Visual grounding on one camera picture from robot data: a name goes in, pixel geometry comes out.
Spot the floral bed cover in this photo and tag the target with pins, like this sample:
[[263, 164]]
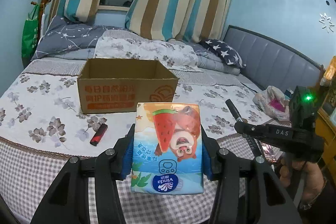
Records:
[[42, 124]]

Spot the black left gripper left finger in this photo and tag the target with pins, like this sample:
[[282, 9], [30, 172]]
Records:
[[66, 200]]

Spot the white pink plastic bag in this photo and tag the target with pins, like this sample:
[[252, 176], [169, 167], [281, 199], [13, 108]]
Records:
[[273, 103]]

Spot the grey blue star duvet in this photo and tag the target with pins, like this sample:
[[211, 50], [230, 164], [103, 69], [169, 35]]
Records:
[[66, 40]]

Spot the red black lighter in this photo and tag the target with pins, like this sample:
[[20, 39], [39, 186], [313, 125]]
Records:
[[98, 135]]

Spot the person right hand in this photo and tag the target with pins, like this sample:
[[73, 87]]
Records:
[[303, 179]]

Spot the brown cardboard box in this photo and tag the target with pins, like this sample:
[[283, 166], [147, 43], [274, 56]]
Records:
[[118, 85]]

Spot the black marker pen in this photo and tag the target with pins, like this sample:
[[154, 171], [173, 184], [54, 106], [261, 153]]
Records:
[[234, 111]]

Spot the yellow cabinet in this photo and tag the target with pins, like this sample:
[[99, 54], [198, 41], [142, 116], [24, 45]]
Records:
[[325, 123]]

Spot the navy star pillow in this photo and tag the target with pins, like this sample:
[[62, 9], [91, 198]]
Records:
[[222, 50]]

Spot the folded floral quilt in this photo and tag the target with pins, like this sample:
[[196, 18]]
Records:
[[121, 44]]

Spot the grey padded headboard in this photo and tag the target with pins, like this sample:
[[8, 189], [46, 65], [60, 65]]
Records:
[[270, 62]]

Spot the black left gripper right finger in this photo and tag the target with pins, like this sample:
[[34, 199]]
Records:
[[248, 191]]

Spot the Vinda tissue pack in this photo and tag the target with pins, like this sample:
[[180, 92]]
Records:
[[167, 149]]

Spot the green shopping bag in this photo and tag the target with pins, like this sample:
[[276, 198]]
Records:
[[30, 33]]

